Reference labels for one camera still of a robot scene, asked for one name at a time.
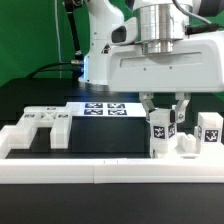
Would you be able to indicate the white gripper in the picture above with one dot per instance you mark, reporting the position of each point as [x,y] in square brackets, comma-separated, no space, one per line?
[195,64]

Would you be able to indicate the white chair seat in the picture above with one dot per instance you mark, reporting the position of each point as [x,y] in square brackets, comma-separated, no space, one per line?
[182,145]

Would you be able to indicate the white chair back frame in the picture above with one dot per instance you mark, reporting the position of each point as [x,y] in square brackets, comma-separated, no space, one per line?
[57,119]

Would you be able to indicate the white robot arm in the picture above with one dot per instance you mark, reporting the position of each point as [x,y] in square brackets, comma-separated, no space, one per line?
[166,46]

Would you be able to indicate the white U-shaped fence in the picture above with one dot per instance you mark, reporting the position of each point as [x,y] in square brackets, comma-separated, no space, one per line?
[99,171]

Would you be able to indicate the white marker sheet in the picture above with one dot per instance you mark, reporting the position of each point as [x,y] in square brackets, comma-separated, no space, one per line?
[106,109]

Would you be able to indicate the black camera stand pole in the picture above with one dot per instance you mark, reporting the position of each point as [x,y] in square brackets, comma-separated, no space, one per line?
[70,6]

